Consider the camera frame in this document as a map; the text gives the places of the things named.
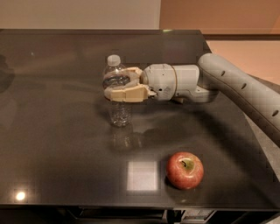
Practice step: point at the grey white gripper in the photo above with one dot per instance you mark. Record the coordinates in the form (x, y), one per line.
(158, 80)

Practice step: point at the clear plastic water bottle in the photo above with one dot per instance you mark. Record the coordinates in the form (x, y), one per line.
(115, 77)

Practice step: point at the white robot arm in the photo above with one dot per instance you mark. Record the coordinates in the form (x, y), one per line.
(200, 83)

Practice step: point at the red apple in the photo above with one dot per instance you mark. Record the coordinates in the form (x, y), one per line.
(184, 170)

